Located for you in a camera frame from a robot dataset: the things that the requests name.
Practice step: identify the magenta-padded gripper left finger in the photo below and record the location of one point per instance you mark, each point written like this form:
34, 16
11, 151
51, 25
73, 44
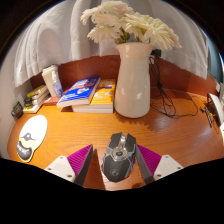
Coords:
61, 166

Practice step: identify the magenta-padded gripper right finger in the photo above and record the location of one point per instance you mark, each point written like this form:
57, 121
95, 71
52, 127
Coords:
166, 166

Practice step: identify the black grey computer mouse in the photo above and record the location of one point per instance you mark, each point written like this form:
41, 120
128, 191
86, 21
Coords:
118, 160

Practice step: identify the white mouse pad black rest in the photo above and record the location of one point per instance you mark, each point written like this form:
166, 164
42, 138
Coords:
33, 130

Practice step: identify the yellow and white book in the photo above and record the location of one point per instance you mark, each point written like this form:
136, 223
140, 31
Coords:
32, 108

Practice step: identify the red-brown book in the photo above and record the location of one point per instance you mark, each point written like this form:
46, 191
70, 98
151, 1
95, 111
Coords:
51, 101

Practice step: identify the green and black mug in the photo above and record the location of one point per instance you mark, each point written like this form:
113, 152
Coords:
16, 110

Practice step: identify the white laptop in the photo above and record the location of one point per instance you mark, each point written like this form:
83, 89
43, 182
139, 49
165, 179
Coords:
215, 106

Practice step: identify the orange book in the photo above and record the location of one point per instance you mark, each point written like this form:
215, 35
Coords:
105, 95

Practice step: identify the cream travel tumbler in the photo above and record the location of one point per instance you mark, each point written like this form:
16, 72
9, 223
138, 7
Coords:
48, 78

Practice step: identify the white ceramic vase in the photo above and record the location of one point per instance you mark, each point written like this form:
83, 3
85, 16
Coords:
133, 83

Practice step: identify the dark teal curtain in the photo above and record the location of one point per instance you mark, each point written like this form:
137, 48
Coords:
214, 63

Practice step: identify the white curtain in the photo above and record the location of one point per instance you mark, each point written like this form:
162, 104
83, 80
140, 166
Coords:
53, 36

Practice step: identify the white flower bouquet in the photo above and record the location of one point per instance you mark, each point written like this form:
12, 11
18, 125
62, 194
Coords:
133, 23

